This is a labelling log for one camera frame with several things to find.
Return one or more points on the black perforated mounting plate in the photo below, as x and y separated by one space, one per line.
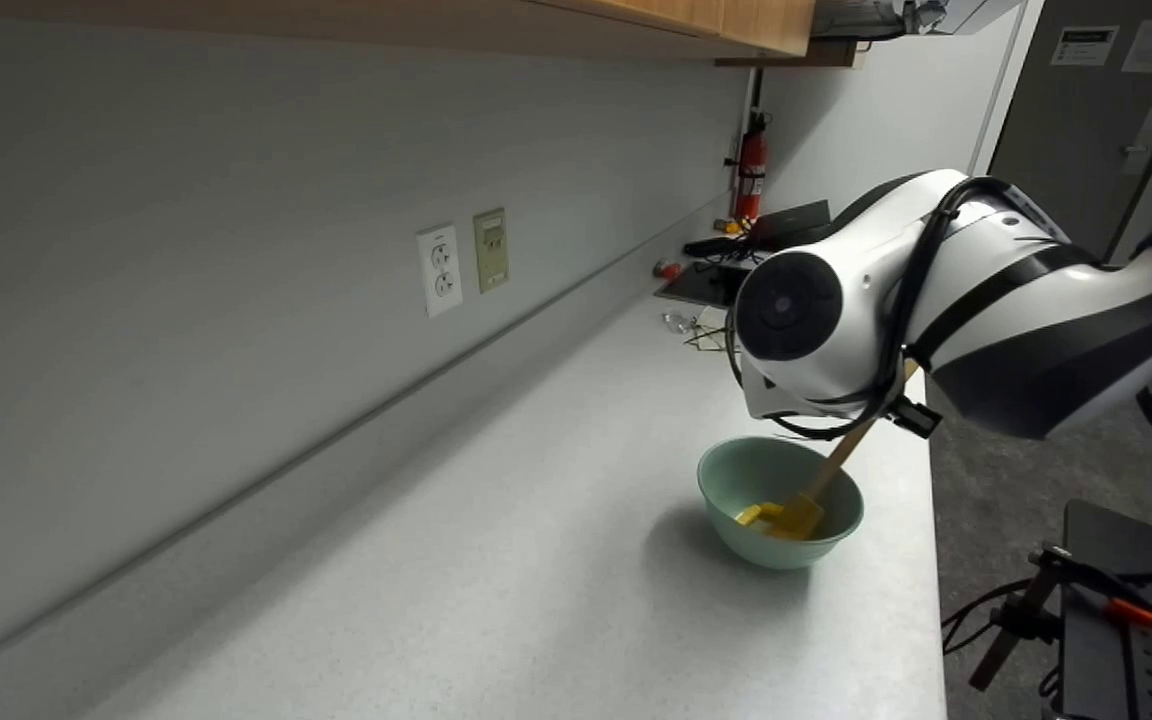
1104 662

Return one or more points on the beige wall switch plate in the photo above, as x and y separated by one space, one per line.
488 248

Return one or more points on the wooden upper cabinet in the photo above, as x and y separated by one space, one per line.
736 32

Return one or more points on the yellow food pieces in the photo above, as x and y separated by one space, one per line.
796 523

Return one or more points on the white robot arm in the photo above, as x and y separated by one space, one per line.
962 278

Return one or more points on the wooden spatula with yellow blade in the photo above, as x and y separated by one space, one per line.
835 464

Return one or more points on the crumpled beige cloth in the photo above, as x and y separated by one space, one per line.
696 328

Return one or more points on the grey door with papers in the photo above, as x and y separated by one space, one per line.
1078 135

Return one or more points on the mint green bowl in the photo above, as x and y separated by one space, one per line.
758 470

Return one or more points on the red fire extinguisher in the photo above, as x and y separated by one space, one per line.
751 159

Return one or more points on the white wall power outlet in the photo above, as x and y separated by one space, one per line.
441 270

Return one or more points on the orange handled black clamp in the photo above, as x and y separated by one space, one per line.
1028 617

